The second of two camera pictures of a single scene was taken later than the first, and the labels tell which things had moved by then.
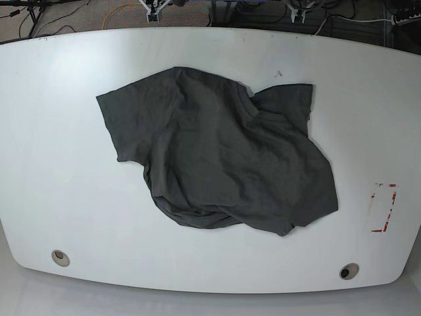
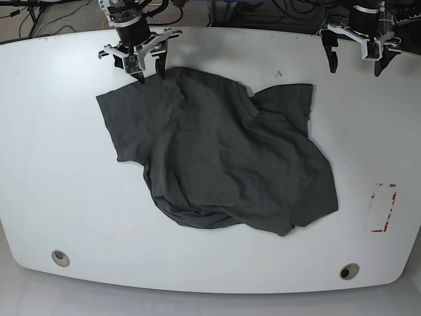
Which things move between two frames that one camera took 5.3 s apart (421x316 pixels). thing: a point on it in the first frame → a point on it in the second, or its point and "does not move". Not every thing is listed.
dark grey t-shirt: [214, 155] does not move
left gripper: [153, 7] → [135, 38]
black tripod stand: [35, 7] does not move
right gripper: [298, 14] → [364, 26]
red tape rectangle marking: [391, 210] does not move
